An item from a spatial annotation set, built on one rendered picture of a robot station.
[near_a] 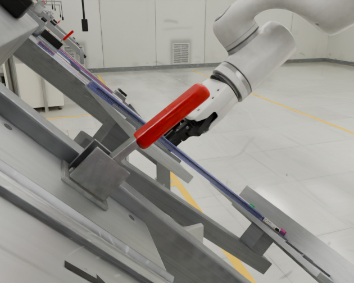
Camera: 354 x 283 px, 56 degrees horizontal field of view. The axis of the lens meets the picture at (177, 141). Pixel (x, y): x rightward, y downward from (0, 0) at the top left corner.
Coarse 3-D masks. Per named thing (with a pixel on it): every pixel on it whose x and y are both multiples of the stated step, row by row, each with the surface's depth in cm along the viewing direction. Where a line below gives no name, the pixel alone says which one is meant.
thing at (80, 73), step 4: (76, 72) 55; (80, 72) 54; (84, 72) 54; (80, 76) 54; (84, 76) 55; (88, 76) 55; (84, 80) 55; (88, 80) 55; (104, 88) 57; (108, 92) 57; (124, 104) 59; (144, 120) 62; (184, 152) 67; (204, 168) 70; (224, 184) 74
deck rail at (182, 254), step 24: (0, 96) 21; (24, 120) 22; (48, 144) 23; (72, 144) 24; (120, 192) 26; (144, 216) 28; (168, 216) 30; (168, 240) 29; (192, 240) 30; (168, 264) 30; (192, 264) 31; (216, 264) 32
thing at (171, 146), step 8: (96, 88) 45; (104, 96) 46; (112, 96) 46; (120, 104) 47; (128, 112) 48; (136, 120) 49; (168, 144) 52; (176, 152) 53; (184, 160) 54; (192, 160) 55; (200, 168) 56; (208, 176) 57; (216, 184) 59; (224, 192) 60; (232, 192) 61; (240, 200) 62; (248, 208) 64; (256, 216) 65; (280, 232) 70
